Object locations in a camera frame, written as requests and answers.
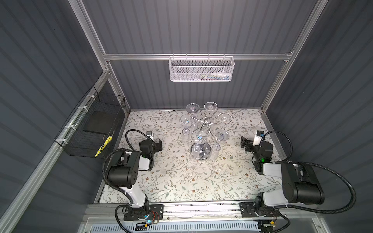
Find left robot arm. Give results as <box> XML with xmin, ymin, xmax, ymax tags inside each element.
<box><xmin>103</xmin><ymin>139</ymin><xmax>164</xmax><ymax>221</ymax></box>

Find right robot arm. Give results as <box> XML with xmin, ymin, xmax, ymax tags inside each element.
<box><xmin>241</xmin><ymin>136</ymin><xmax>325</xmax><ymax>217</ymax></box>

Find chrome wine glass rack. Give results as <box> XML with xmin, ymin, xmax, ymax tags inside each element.
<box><xmin>180</xmin><ymin>113</ymin><xmax>232</xmax><ymax>161</ymax></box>

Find yellow black striped object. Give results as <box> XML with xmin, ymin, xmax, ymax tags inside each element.
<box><xmin>94</xmin><ymin>136</ymin><xmax>113</xmax><ymax>158</ymax></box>

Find black pad in basket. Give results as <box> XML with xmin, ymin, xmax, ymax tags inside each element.
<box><xmin>83</xmin><ymin>111</ymin><xmax>116</xmax><ymax>135</ymax></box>

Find items in white basket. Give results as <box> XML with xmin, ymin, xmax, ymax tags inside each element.
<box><xmin>189</xmin><ymin>72</ymin><xmax>231</xmax><ymax>82</ymax></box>

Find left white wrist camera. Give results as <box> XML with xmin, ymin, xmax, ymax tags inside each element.
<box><xmin>146</xmin><ymin>131</ymin><xmax>154</xmax><ymax>140</ymax></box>

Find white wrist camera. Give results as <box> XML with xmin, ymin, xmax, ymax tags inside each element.
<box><xmin>253</xmin><ymin>131</ymin><xmax>265</xmax><ymax>146</ymax></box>
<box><xmin>146</xmin><ymin>131</ymin><xmax>154</xmax><ymax>140</ymax></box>

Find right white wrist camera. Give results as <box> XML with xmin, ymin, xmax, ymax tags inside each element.
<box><xmin>253</xmin><ymin>131</ymin><xmax>265</xmax><ymax>146</ymax></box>

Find black wire wall basket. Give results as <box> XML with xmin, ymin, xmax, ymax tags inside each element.
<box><xmin>55</xmin><ymin>87</ymin><xmax>126</xmax><ymax>159</ymax></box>

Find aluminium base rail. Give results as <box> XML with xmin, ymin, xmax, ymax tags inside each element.
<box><xmin>84</xmin><ymin>200</ymin><xmax>321</xmax><ymax>225</ymax></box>

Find white mesh wall basket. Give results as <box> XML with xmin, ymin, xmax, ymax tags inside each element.
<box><xmin>168</xmin><ymin>56</ymin><xmax>235</xmax><ymax>82</ymax></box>

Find left black corrugated cable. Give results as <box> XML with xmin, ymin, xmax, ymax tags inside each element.
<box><xmin>101</xmin><ymin>129</ymin><xmax>149</xmax><ymax>233</ymax></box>

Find black corrugated cable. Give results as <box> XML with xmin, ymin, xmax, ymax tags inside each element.
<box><xmin>101</xmin><ymin>129</ymin><xmax>149</xmax><ymax>233</ymax></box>
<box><xmin>262</xmin><ymin>130</ymin><xmax>356</xmax><ymax>215</ymax></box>

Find right black corrugated cable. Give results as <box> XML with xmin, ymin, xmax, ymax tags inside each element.
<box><xmin>262</xmin><ymin>130</ymin><xmax>356</xmax><ymax>215</ymax></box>

